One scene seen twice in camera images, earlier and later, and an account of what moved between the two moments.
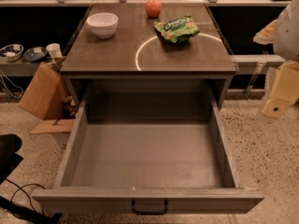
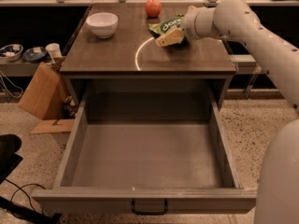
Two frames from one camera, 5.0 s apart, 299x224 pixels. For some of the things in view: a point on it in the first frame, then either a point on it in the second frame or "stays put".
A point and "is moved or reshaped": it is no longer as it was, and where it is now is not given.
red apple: (153, 7) stays put
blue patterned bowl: (11, 52) stays put
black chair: (9, 145) stays put
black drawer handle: (149, 213) stays put
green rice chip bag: (177, 30) is moved or reshaped
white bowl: (103, 24) stays put
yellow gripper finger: (265, 35) to (191, 8)
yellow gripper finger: (284, 91) to (169, 37)
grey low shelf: (21, 67) stays put
